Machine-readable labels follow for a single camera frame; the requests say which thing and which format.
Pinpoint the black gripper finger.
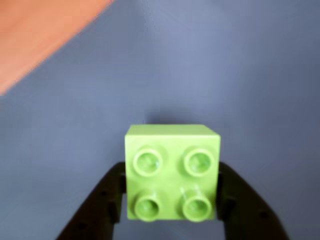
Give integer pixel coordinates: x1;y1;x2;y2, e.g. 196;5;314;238
215;161;291;240
56;161;129;240

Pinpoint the green lego block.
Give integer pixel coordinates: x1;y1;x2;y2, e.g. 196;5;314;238
124;124;222;223

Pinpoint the grey table mat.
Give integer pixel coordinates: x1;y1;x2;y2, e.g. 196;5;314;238
0;0;320;240

